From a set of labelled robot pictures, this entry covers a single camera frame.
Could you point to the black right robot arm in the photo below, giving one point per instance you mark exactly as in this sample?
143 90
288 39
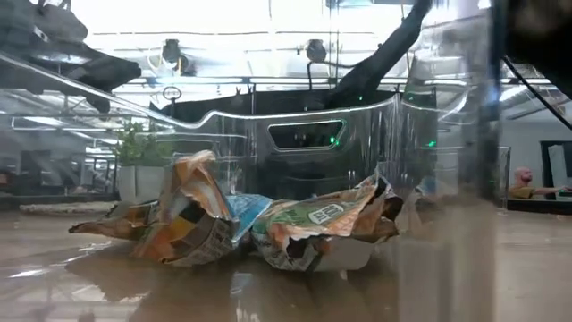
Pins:
384 53

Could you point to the clear plastic bin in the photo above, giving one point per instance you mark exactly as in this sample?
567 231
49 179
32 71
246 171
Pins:
179 290
201 147

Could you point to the green plant in white pot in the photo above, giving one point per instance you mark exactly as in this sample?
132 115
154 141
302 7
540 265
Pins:
138 183

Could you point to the round woven wicker placemat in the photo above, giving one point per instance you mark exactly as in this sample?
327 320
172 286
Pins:
67 208

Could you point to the round dark ceiling fixture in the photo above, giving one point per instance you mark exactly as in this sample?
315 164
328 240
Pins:
316 50
172 53

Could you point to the person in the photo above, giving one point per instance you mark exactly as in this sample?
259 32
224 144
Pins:
520 190

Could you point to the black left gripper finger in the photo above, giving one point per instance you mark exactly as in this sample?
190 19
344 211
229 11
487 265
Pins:
107 73

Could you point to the green brown wrapper granola bar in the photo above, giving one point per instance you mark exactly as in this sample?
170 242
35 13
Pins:
322 219

